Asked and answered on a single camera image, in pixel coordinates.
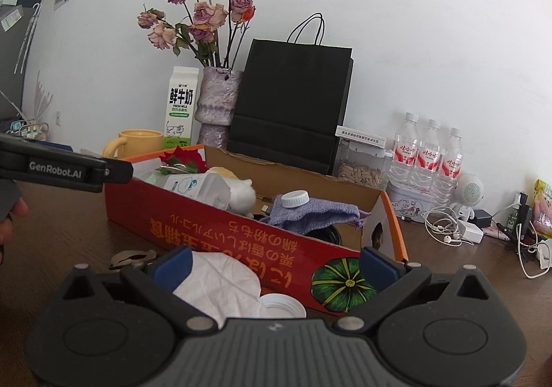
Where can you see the yellow plush toy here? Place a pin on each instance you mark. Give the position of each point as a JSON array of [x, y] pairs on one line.
[[224, 172]]

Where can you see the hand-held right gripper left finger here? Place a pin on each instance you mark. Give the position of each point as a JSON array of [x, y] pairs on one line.
[[174, 266]]

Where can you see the printed tin box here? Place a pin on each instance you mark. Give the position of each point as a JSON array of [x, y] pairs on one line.
[[414, 206]]

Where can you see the red cardboard box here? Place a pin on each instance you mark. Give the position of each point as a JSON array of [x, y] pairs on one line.
[[241, 240]]

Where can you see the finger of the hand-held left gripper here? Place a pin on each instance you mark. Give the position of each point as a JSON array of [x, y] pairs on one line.
[[118, 171]]

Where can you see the yellow mug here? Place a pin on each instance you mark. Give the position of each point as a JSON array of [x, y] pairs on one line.
[[138, 141]]

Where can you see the pink flat item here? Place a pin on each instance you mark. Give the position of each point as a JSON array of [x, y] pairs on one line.
[[496, 233]]

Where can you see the clear plastic bottle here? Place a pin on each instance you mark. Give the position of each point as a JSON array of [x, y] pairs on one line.
[[198, 191]]

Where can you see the white charger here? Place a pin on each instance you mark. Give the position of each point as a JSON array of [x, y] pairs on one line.
[[471, 232]]

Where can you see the white ribbed jar lid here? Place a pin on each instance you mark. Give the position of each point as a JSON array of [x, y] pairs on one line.
[[280, 303]]

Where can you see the black power adapter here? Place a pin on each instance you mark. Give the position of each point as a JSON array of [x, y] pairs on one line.
[[482, 218]]

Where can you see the white earphones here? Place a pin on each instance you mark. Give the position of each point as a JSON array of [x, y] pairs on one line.
[[448, 238]]

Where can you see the purple textured vase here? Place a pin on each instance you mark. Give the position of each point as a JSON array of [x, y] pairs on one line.
[[215, 102]]

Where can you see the small green bottle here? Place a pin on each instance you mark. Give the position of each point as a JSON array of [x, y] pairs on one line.
[[511, 219]]

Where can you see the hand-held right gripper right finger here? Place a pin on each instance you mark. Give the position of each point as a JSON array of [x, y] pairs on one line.
[[379, 268]]

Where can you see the white plush toy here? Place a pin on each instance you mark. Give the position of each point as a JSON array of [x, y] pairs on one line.
[[241, 197]]

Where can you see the white bottle cap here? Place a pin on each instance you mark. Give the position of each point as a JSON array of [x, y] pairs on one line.
[[295, 198]]

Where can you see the dried rose bouquet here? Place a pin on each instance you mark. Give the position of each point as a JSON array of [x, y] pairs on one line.
[[207, 16]]

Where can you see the white flat box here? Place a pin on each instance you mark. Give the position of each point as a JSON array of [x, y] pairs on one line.
[[360, 135]]

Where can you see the black paper bag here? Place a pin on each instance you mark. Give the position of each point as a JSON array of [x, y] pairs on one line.
[[289, 102]]

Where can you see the white power strip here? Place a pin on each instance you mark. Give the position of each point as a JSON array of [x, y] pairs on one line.
[[544, 255]]

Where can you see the white green milk carton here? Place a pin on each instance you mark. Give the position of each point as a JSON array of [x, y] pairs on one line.
[[181, 111]]

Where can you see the yellow snack bag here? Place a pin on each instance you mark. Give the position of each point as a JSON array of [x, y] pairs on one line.
[[544, 208]]

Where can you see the clear container of seeds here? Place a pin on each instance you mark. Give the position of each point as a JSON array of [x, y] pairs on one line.
[[360, 173]]

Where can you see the white robot speaker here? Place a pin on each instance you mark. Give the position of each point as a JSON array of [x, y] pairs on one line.
[[470, 191]]

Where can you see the white cloth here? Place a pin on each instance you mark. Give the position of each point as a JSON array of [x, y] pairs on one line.
[[215, 283]]

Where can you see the storage rack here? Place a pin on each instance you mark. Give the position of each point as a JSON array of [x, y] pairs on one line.
[[26, 130]]

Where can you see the person's left hand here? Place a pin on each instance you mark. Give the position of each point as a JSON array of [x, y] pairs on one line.
[[8, 236]]

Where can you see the grey cabinet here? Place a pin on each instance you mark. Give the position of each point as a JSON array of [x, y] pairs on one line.
[[13, 68]]

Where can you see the red artificial flower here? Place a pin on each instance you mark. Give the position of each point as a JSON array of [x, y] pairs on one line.
[[189, 158]]

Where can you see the black upright device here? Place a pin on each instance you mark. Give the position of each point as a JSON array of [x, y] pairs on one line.
[[524, 214]]

